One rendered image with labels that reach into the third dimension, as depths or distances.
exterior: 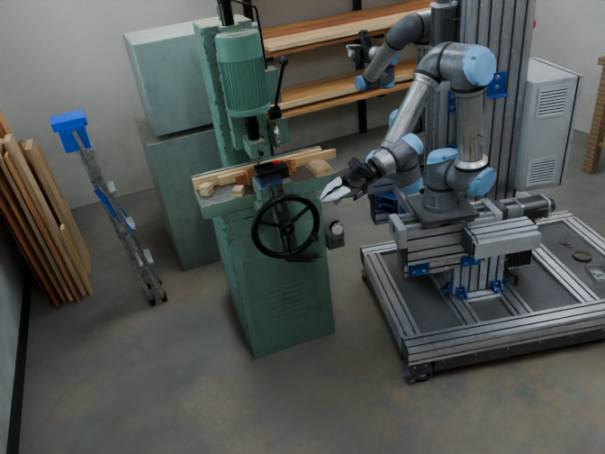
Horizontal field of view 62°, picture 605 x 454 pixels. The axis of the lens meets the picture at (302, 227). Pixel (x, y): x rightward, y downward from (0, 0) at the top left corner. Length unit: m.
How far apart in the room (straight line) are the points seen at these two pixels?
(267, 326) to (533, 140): 1.44
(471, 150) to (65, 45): 3.24
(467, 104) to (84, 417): 2.12
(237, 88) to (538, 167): 1.28
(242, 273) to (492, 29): 1.40
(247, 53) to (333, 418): 1.55
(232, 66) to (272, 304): 1.10
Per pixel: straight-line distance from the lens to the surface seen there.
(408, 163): 1.60
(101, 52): 4.30
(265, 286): 2.34
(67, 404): 2.78
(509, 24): 2.09
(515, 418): 2.38
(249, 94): 2.05
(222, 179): 2.21
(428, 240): 2.06
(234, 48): 2.00
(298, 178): 2.17
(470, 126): 1.78
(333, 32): 4.23
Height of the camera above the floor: 1.83
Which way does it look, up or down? 31 degrees down
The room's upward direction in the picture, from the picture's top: 7 degrees counter-clockwise
